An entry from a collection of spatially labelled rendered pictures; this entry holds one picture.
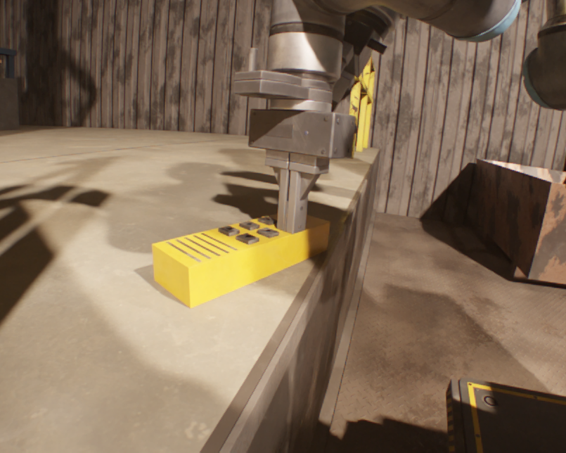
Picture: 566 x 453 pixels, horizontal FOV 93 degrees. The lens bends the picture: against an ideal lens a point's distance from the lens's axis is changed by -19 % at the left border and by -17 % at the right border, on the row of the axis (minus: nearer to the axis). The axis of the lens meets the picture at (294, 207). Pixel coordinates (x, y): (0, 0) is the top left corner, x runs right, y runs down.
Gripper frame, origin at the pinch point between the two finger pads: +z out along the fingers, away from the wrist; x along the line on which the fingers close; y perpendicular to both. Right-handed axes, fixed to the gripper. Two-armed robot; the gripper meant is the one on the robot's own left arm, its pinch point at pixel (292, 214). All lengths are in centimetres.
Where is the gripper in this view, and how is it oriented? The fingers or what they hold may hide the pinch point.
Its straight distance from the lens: 42.0
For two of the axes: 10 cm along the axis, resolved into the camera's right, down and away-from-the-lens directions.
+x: -7.7, -2.2, 6.0
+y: 6.3, -1.5, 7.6
